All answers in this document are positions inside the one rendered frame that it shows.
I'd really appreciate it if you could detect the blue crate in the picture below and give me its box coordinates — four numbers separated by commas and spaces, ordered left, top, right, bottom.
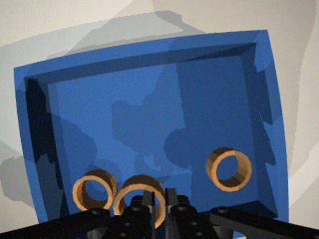
14, 30, 289, 223

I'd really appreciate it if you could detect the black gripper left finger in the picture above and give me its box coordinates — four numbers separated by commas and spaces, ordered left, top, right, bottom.
0, 190, 156, 239

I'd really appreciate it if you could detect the bronze ring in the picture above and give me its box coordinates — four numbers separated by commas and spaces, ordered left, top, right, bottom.
73, 169, 118, 211
205, 146, 252, 191
114, 174, 165, 228

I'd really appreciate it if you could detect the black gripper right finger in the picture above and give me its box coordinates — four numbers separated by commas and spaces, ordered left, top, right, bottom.
164, 188, 319, 239

